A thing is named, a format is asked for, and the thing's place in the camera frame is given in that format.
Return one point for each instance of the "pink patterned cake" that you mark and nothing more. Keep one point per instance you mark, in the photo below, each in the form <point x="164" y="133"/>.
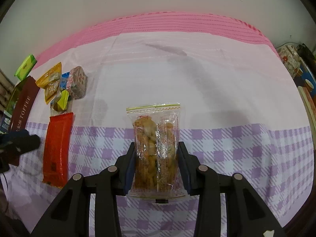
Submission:
<point x="77" y="83"/>

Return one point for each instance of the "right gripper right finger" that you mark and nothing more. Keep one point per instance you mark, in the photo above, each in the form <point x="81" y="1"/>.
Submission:
<point x="247" y="213"/>

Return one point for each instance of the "red snack packet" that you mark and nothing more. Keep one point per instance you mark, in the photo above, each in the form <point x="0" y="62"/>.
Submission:
<point x="56" y="150"/>

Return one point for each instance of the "yellow candy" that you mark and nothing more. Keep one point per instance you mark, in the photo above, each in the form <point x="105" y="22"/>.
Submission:
<point x="60" y="102"/>

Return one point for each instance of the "blue dark candy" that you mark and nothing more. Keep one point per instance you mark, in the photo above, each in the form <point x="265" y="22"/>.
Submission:
<point x="63" y="81"/>

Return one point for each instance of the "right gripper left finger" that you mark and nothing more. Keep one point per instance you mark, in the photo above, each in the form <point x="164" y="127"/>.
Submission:
<point x="68" y="214"/>

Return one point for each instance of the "cluttered shelf items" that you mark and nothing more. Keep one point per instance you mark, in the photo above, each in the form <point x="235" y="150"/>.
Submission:
<point x="300" y="63"/>

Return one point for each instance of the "green tissue box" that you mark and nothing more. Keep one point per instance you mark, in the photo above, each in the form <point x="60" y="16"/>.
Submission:
<point x="25" y="67"/>

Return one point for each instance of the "yellow orange snack bag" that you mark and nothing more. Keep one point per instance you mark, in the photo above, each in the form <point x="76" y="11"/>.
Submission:
<point x="50" y="81"/>

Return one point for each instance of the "navy soda cracker pack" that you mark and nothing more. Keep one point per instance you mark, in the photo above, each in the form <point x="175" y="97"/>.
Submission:
<point x="5" y="122"/>

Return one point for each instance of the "clear bag fried snacks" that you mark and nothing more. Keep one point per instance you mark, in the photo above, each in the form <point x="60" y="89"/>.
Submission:
<point x="156" y="138"/>

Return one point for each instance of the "maroon gold toffee tin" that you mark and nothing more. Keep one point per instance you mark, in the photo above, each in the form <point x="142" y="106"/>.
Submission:
<point x="21" y="102"/>

